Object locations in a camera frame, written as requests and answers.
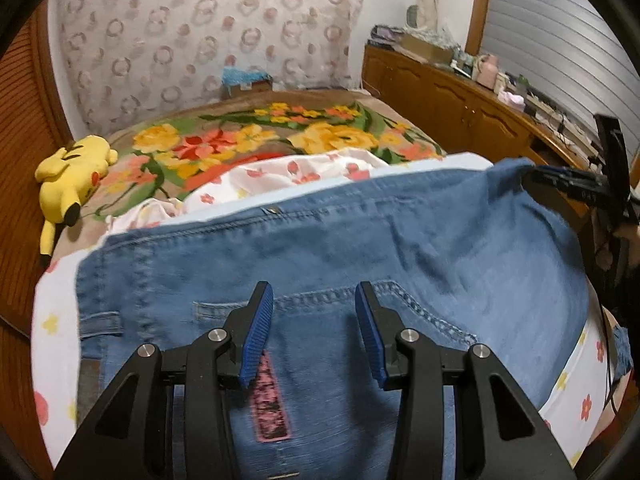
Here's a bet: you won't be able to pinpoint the cardboard box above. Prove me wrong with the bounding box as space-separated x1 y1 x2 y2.
400 34 453 63

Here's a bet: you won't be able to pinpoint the blue item on box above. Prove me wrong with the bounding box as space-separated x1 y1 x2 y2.
221 66 273 101

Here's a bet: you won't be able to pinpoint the floral blanket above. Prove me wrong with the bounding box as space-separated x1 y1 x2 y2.
50 101 447 271

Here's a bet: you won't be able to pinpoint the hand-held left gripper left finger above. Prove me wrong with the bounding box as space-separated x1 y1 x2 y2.
52 281 275 480

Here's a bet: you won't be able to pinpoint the pink kettle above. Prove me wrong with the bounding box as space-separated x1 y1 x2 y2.
475 54 501 86

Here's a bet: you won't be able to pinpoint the ring patterned headboard cloth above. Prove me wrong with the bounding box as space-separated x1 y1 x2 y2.
47 0 368 136

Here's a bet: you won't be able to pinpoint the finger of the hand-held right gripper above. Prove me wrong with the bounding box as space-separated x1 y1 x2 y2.
530 165 608 206

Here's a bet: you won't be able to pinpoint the yellow plush toy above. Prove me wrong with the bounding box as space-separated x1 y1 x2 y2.
34 135 119 268

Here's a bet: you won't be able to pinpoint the white flowered bed sheet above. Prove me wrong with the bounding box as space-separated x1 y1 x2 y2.
30 149 608 480

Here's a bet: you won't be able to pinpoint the wooden window frame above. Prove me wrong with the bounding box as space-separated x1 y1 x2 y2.
465 0 494 56

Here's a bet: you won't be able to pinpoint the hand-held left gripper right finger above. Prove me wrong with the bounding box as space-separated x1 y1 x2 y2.
354 281 578 480

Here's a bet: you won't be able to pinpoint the small folded denim garment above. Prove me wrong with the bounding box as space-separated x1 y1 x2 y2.
612 325 632 381

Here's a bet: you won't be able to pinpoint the blue denim pants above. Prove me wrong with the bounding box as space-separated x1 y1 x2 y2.
75 157 591 480

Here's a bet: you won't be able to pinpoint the wooden cabinet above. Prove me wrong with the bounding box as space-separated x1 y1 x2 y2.
361 44 606 221

